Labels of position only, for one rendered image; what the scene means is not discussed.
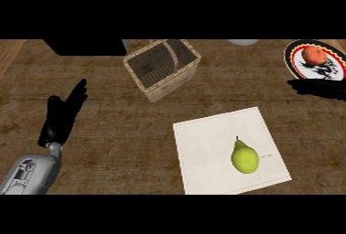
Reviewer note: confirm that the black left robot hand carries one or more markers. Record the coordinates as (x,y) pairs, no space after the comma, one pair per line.
(61,117)

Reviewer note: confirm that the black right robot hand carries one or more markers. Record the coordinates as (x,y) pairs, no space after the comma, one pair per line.
(322,87)

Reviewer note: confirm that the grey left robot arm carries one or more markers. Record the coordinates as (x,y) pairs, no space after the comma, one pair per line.
(34,173)

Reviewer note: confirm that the wicker basket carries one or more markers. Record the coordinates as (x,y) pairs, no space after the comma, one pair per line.
(161,68)

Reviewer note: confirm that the green pear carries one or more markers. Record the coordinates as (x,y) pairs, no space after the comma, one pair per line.
(244,158)

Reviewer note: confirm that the white placemat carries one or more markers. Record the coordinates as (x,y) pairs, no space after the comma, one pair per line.
(225,155)

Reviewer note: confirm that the patterned plate with red rim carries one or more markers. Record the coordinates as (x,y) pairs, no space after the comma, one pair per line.
(331,68)

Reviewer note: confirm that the orange-red fruit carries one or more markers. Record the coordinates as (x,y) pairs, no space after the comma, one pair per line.
(313,55)

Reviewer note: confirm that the pale grey round object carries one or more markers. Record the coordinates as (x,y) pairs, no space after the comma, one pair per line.
(242,42)

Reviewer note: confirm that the black appliance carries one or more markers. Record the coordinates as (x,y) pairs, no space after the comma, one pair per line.
(86,47)

